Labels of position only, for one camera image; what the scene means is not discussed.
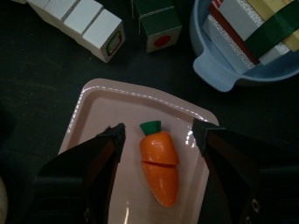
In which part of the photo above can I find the white wooden toy roll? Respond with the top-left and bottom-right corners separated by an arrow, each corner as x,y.
11,0 -> 127,64

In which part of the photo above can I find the yellow toy sushi green band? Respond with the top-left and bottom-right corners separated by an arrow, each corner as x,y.
244,0 -> 299,66

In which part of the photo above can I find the pink plastic tray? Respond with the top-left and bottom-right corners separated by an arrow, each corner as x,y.
58,77 -> 220,224

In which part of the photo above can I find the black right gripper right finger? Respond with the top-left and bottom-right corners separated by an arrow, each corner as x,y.
191,117 -> 299,224

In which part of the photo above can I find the grey red layered toy block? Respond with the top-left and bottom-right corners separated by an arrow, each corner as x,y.
200,0 -> 270,70

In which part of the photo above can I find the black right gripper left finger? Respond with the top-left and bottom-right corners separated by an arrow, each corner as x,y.
23,122 -> 127,224

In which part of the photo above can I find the orange toy carrot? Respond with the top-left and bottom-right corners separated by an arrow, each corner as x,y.
139,120 -> 182,208

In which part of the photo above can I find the blue toy bowl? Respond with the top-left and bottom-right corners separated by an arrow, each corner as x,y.
190,0 -> 299,93

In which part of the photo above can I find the green toy roll red centre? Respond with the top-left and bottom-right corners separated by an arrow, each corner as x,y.
132,0 -> 183,54

